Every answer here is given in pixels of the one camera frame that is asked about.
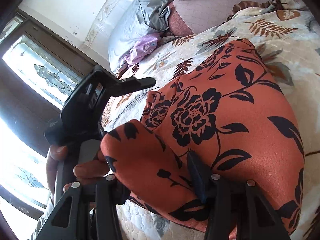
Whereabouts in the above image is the orange black floral garment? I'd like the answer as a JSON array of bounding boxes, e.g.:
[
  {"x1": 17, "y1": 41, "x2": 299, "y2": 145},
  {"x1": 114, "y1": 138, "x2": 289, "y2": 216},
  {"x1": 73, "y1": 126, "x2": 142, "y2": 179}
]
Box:
[{"x1": 101, "y1": 38, "x2": 304, "y2": 233}]

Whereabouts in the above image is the dark wooden window frame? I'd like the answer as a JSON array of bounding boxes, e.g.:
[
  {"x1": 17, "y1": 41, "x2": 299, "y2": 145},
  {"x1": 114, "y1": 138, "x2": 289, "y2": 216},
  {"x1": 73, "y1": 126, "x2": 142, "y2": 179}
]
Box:
[{"x1": 0, "y1": 7, "x2": 118, "y2": 221}]

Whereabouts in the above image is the stained glass window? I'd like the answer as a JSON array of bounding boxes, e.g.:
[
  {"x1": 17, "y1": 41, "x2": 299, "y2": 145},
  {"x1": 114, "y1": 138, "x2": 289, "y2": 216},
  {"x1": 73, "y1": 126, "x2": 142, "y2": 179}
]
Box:
[{"x1": 0, "y1": 15, "x2": 85, "y2": 213}]

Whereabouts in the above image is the person's left hand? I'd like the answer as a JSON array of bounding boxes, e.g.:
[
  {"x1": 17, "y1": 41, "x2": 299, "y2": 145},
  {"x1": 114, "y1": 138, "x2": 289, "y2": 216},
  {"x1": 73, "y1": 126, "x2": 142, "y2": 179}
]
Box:
[{"x1": 46, "y1": 145, "x2": 112, "y2": 196}]

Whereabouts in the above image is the cream leaf-pattern blanket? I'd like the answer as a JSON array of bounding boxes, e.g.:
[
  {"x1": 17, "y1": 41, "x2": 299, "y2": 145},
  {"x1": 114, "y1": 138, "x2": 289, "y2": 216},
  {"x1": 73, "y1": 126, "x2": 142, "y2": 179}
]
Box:
[{"x1": 102, "y1": 0, "x2": 319, "y2": 239}]

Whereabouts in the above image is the purple patterned cloth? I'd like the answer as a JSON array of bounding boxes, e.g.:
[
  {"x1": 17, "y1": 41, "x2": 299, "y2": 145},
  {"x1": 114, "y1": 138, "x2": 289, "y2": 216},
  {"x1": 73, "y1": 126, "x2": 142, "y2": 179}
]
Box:
[{"x1": 124, "y1": 33, "x2": 161, "y2": 65}]

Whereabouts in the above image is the pink quilted headboard cushion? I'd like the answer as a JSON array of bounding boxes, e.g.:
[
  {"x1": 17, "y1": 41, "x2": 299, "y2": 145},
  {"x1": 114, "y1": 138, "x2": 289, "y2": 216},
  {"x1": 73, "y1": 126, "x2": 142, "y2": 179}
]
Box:
[{"x1": 168, "y1": 0, "x2": 271, "y2": 36}]

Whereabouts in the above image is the light blue pillow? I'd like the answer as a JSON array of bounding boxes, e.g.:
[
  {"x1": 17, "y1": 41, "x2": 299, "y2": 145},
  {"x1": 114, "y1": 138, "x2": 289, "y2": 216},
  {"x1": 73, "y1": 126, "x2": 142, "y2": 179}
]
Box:
[{"x1": 108, "y1": 0, "x2": 171, "y2": 74}]

